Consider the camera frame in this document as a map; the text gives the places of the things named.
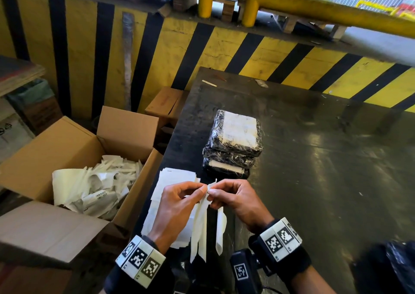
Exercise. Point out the wooden pallet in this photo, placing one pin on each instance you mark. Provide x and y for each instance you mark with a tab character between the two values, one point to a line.
228	12

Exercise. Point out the small wooden block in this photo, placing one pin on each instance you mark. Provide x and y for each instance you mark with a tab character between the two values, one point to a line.
164	10

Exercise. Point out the small brown cardboard box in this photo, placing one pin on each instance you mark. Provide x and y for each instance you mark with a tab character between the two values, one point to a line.
165	102

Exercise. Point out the stack of white labels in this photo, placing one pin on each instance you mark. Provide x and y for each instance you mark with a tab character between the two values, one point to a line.
175	174

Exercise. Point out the person's right forearm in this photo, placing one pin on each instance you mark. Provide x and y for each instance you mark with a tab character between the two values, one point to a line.
311	280

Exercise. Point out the stack black packets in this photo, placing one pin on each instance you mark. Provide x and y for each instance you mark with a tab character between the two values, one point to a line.
236	131

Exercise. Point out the small wooden stick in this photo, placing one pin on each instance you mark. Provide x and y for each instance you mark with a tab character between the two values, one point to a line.
209	83

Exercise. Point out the dark top side table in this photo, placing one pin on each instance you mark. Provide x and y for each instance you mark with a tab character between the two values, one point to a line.
16	73

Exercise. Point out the green covered dark box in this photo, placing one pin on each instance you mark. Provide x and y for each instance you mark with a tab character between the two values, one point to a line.
35	106

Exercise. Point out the thin red stick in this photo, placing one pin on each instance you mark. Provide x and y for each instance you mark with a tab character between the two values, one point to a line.
221	78

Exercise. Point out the pile of crumpled backing paper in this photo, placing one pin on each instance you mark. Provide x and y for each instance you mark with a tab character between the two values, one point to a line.
87	190

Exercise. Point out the open brown cardboard box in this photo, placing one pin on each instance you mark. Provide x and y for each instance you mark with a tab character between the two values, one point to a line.
65	141

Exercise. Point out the small yellow floor rail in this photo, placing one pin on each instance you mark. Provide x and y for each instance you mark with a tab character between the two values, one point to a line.
403	14
373	5

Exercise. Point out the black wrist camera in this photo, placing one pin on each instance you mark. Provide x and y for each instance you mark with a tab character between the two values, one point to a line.
241	271

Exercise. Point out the yellow black striped barrier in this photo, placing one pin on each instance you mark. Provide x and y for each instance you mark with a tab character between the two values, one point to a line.
81	54

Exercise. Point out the stack of red drink packs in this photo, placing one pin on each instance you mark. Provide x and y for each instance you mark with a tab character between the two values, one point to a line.
408	2

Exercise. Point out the shiny black film package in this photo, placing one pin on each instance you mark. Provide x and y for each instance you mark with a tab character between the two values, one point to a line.
398	261

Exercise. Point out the white backing paper strip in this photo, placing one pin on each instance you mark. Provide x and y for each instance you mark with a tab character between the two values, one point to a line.
195	238
221	232
210	187
203	238

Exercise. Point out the white printed cardboard box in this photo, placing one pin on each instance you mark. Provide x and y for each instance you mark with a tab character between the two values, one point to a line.
13	135

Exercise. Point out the white table with wooden legs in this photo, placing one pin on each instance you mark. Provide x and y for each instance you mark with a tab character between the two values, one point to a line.
337	31

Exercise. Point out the person's left hand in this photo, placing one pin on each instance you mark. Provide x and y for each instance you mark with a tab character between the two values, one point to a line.
175	212

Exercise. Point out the person's right hand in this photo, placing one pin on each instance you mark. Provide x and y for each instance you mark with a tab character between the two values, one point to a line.
243	203

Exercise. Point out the crumpled tape scrap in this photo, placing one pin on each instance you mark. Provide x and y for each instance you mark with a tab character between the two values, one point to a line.
261	83

